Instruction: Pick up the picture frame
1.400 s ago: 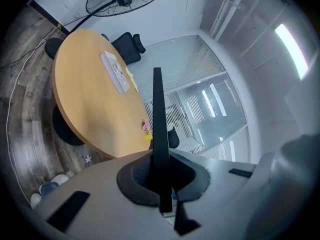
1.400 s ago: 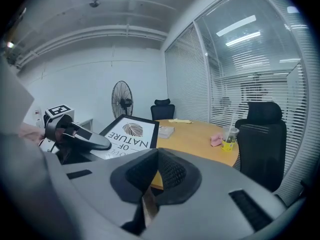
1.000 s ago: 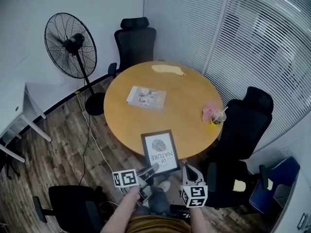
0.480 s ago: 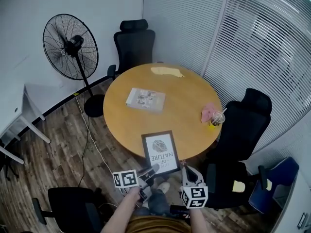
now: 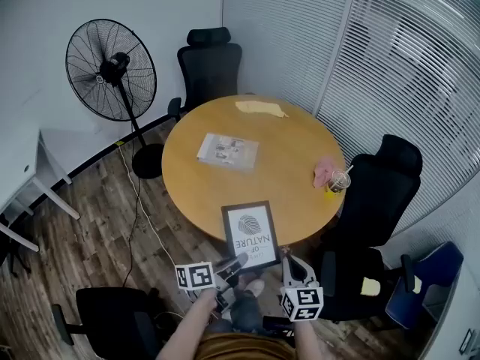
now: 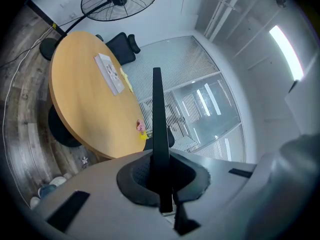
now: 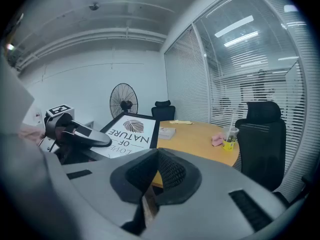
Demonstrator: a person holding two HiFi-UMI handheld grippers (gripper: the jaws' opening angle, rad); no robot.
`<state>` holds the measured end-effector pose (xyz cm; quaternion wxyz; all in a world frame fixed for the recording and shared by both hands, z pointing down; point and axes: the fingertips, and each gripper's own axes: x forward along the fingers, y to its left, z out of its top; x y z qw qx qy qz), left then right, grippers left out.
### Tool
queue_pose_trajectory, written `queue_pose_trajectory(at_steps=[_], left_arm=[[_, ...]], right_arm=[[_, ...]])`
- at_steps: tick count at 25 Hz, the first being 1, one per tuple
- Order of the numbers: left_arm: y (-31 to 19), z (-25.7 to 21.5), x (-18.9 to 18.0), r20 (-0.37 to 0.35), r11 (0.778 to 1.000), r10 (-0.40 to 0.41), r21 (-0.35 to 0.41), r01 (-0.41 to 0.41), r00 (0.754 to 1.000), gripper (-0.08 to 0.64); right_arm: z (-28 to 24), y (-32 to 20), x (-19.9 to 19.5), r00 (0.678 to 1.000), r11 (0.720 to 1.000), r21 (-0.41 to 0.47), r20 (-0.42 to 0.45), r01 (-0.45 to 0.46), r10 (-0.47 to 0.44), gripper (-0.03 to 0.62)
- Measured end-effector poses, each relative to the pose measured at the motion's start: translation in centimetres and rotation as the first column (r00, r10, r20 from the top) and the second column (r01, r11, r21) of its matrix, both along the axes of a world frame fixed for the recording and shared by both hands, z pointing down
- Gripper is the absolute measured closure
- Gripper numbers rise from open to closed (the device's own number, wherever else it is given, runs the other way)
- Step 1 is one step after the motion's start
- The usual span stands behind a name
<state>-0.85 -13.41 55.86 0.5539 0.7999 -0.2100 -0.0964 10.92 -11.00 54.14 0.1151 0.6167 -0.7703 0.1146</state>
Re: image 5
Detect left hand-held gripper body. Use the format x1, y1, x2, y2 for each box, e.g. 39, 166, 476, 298
174, 261, 236, 315

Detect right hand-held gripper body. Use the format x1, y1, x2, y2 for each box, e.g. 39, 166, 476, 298
280, 281, 325, 323

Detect person's right forearm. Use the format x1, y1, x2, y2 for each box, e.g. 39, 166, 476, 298
293, 319, 332, 360

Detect person's left forearm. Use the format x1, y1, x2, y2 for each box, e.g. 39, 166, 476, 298
155, 289, 219, 360

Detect round wooden table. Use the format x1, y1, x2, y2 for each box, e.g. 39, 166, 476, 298
160, 94, 347, 248

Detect person's white shoe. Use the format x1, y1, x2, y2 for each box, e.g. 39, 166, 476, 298
239, 278, 266, 299

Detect person's blue jeans legs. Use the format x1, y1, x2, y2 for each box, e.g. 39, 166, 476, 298
204, 292, 287, 338

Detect person's mustard shirt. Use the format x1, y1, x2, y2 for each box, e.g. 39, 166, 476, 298
193, 331, 302, 360

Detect black armless office chair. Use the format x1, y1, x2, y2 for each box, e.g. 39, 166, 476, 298
51, 286, 167, 360

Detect clear plastic cup yellow sleeve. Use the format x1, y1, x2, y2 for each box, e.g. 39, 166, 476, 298
325, 169, 352, 200

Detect pink cloth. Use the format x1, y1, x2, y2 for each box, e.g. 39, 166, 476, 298
313, 155, 339, 188

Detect black mesh office chair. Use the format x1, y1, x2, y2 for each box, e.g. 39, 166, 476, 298
317, 133, 424, 321

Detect grey picture book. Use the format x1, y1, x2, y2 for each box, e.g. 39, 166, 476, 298
196, 132, 260, 171

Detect blue office chair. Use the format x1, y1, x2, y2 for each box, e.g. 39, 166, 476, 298
385, 241, 465, 330

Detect white cabinet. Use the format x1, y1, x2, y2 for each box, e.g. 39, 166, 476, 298
422, 253, 480, 360

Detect yellow cloth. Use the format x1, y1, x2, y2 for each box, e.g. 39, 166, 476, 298
235, 100, 290, 119

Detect black chair base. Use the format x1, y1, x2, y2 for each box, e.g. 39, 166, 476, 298
0, 215, 33, 279

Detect black office chair with headrest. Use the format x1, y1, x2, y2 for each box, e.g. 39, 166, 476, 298
167, 27, 257, 122

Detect white desk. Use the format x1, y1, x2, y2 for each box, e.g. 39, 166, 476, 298
0, 127, 82, 253

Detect white window blinds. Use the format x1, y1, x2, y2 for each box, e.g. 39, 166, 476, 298
223, 0, 480, 239

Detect black standing fan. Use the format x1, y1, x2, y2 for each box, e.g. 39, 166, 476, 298
65, 18, 165, 180

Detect black floor cable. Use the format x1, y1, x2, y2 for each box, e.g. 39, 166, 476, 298
121, 178, 143, 289

